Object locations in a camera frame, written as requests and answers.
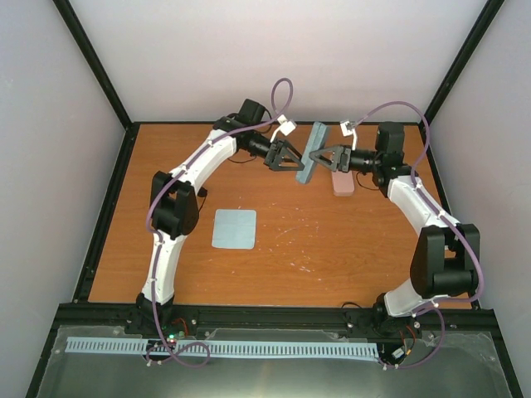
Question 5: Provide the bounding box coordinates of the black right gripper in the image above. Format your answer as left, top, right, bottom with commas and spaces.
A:
309, 145, 381, 173

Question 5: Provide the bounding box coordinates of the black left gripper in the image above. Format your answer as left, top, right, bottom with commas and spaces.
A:
240, 132, 302, 170

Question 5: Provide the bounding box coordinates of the blue grey glasses case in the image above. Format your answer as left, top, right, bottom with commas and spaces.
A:
295, 121, 332, 184

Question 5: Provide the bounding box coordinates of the pink glasses case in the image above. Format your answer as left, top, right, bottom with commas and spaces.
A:
332, 172, 355, 197

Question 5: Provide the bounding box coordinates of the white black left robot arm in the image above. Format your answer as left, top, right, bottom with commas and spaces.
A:
136, 99, 304, 334

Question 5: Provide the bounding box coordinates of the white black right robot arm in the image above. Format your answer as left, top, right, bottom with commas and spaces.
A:
303, 122, 483, 336

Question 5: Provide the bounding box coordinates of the light blue cleaning cloth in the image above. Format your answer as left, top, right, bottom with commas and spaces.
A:
212, 209, 257, 250

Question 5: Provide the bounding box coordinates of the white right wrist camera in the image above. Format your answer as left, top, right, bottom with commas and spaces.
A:
339, 120, 358, 150

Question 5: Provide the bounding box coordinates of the black aluminium frame rail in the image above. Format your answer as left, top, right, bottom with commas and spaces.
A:
53, 303, 497, 343

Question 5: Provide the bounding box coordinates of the light blue slotted cable duct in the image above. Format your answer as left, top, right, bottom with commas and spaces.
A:
64, 337, 378, 362

